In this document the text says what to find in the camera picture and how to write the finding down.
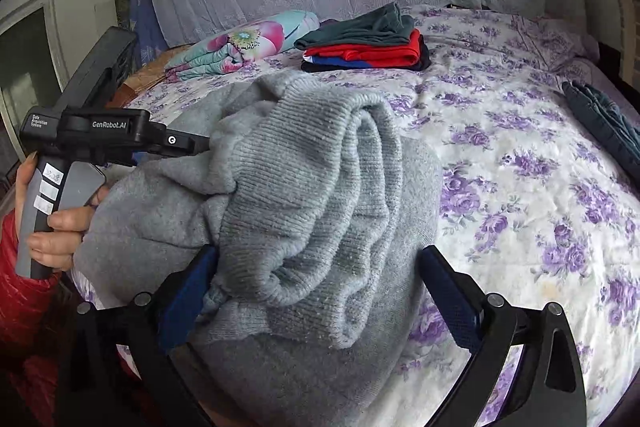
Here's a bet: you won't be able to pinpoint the person's left hand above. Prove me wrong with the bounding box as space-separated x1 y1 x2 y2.
13 150 111 273

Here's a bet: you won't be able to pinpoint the blue patterned cloth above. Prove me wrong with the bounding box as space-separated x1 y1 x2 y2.
129 0 168 67

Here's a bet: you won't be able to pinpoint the dark blue jeans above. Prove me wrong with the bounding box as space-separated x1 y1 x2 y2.
562 81 639 186

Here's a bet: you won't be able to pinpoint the folded teal floral blanket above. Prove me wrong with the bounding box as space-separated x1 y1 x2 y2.
164 10 320 82

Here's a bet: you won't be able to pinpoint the brown tan pillow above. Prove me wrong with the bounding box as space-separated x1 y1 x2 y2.
105 44 189 108

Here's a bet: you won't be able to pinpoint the purple floral bedspread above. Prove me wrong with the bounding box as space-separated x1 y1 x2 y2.
69 3 640 427

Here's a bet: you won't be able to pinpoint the grey sweatpants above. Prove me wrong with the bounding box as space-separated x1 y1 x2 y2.
75 72 442 426

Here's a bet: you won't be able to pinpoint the stack of folded clothes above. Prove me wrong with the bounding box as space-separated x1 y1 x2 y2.
294 3 432 72

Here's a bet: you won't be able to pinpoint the red jacket sleeve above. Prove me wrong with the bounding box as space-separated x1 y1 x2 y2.
0 210 137 427

